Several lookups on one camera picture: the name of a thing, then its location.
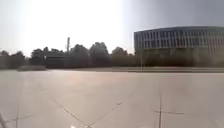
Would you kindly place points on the row of trees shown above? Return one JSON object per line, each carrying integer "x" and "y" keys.
{"x": 96, "y": 55}

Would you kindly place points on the grey concrete pavement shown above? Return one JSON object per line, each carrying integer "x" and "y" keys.
{"x": 110, "y": 90}

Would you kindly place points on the tall distant tower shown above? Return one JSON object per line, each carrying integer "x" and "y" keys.
{"x": 68, "y": 43}

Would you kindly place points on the low stone ledge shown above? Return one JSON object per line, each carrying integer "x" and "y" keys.
{"x": 173, "y": 70}

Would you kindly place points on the large grey building with windows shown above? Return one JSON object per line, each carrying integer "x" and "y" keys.
{"x": 173, "y": 38}

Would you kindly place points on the low stone wall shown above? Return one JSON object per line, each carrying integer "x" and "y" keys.
{"x": 31, "y": 68}

